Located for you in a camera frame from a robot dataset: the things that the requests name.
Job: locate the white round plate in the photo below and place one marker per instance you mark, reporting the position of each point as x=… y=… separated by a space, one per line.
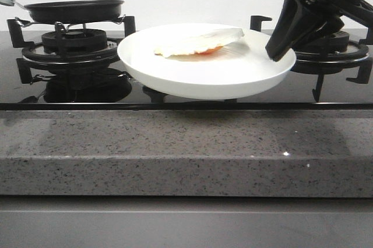
x=237 y=70

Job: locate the left black gas burner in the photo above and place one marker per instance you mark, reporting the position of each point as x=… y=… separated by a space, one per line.
x=76 y=41

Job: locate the fried egg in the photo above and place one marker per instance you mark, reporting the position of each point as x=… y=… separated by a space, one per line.
x=203 y=43

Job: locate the black frying pan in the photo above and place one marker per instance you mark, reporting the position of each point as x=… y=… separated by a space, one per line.
x=71 y=12

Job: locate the black gas burner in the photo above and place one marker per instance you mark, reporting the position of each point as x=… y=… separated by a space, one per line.
x=337 y=41
x=76 y=41

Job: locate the black glass cooktop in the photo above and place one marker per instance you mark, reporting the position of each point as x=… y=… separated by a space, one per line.
x=27 y=87

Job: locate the right black pan support grate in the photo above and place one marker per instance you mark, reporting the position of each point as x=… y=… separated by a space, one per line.
x=335 y=56

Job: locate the right black gas burner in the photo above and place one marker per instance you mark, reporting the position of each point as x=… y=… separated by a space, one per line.
x=337 y=41

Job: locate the grey cabinet drawer front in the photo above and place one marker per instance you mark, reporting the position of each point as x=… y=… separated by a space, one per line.
x=175 y=222

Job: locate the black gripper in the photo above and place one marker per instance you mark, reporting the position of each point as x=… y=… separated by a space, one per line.
x=299 y=24

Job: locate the black pan support grate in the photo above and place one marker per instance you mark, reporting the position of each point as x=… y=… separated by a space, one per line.
x=64 y=64
x=335 y=56

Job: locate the left black pan support grate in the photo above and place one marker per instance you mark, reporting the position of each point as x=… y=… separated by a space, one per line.
x=64 y=64

